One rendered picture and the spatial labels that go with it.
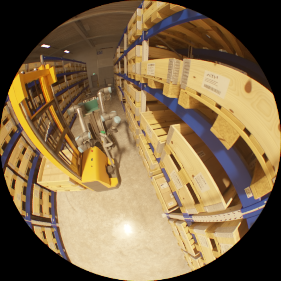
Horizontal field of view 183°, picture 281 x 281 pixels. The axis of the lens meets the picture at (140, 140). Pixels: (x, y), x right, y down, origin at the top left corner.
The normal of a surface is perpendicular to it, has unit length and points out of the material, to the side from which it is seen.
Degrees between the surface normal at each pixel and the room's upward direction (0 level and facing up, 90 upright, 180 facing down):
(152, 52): 90
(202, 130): 90
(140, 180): 0
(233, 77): 90
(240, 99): 90
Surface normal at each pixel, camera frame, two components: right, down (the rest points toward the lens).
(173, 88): 0.31, 0.69
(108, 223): 0.02, -0.69
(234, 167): -0.95, 0.21
